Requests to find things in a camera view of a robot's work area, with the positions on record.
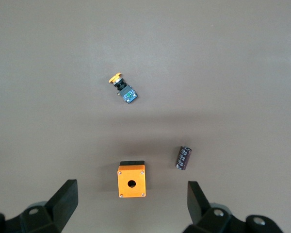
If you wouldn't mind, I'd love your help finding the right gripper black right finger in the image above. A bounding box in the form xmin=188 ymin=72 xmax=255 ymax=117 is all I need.
xmin=183 ymin=181 xmax=235 ymax=233

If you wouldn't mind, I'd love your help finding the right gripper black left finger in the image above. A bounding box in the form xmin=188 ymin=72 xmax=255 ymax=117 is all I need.
xmin=19 ymin=179 xmax=79 ymax=233

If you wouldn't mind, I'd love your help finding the yellow mushroom push button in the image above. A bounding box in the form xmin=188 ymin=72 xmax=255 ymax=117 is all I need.
xmin=108 ymin=72 xmax=138 ymax=104

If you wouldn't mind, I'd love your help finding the orange button enclosure box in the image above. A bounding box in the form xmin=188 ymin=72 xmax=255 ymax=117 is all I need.
xmin=117 ymin=160 xmax=146 ymax=199

